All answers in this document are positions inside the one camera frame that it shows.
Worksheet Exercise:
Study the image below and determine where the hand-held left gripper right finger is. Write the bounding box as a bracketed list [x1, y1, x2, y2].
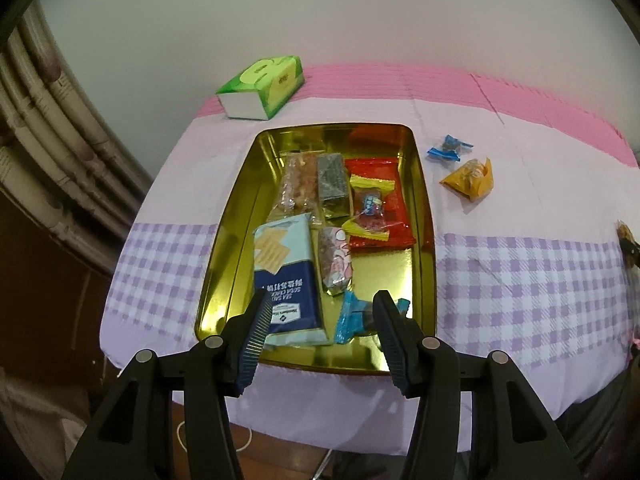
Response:
[372, 290, 581, 480]

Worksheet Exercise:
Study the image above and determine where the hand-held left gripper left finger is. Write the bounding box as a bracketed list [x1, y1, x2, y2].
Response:
[62, 287, 275, 480]

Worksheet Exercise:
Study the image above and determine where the light blue candy packet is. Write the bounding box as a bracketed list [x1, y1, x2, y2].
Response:
[334, 291, 412, 345]

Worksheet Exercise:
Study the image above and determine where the blue cracker packet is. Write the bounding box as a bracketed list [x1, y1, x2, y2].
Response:
[251, 212, 331, 351]

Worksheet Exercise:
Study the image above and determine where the gold metal tin box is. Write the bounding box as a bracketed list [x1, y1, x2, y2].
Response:
[194, 122, 437, 375]

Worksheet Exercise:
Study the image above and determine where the pink snack packet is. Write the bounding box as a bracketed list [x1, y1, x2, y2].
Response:
[317, 226, 355, 297]

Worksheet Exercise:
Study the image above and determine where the red snack packet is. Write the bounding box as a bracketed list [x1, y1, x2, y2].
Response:
[344, 157, 416, 250]

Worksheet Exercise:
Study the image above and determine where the clear yellow-edged candy packet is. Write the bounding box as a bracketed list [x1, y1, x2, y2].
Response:
[344, 174, 397, 242]

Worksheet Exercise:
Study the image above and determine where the clear peanut brittle packet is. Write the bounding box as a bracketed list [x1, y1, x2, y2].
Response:
[272, 152, 321, 224]

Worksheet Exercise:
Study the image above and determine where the dark green snack packet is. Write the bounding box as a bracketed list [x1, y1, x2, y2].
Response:
[316, 154, 351, 219]

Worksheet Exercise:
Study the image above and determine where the pink purple checked tablecloth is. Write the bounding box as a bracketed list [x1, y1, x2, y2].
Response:
[99, 62, 640, 456]

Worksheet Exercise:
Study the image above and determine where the orange snack packet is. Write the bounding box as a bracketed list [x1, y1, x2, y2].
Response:
[440, 157, 494, 202]

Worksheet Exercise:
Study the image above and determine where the small blue candy packet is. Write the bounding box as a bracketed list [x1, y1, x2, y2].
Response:
[426, 135, 473, 162]

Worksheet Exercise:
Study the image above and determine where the dark cloth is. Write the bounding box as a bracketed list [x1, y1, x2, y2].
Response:
[560, 355, 640, 468]

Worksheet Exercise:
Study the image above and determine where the dark wooden cabinet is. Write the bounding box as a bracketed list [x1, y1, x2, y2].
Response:
[0, 195, 113, 376]

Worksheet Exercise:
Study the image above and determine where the green tissue box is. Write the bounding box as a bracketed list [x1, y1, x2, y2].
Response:
[216, 55, 306, 122]

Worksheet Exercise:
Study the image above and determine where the beige pipe bundle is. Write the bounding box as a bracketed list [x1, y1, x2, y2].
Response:
[0, 0, 153, 273]

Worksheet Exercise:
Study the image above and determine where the white cable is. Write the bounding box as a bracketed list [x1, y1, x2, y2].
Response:
[176, 419, 252, 455]

